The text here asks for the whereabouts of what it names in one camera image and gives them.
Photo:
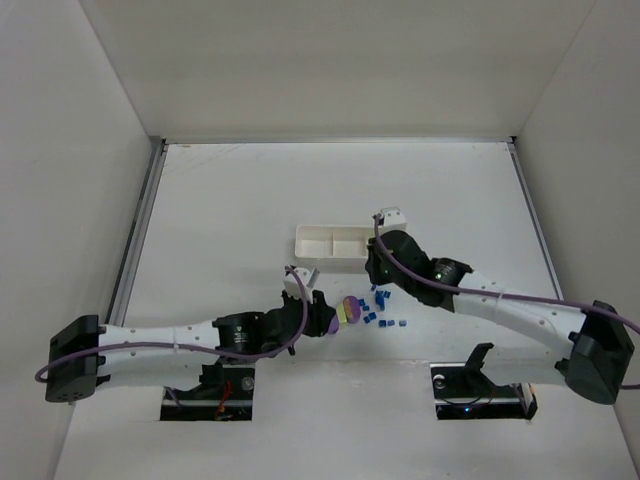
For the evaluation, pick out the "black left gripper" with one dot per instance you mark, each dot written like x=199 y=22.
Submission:
x=310 y=314

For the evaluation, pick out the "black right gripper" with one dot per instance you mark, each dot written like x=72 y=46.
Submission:
x=378 y=262

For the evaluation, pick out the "purple butterfly lego brick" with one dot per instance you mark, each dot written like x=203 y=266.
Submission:
x=352 y=309

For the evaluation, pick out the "purple rounded lego brick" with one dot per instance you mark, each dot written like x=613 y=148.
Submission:
x=334 y=326

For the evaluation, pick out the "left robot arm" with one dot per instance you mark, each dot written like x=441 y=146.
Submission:
x=88 y=356

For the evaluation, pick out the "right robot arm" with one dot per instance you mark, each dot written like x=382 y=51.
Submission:
x=585 y=347

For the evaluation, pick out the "blue small lego brick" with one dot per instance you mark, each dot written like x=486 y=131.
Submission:
x=381 y=296

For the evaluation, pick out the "white divided sorting tray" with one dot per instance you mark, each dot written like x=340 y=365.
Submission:
x=332 y=248

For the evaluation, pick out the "green lego between purple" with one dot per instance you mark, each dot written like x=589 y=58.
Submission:
x=341 y=314

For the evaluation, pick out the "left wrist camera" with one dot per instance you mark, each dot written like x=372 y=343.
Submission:
x=299 y=282

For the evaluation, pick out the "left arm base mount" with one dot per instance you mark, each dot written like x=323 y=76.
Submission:
x=225 y=393

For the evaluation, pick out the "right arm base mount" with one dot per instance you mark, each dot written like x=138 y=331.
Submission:
x=462 y=392

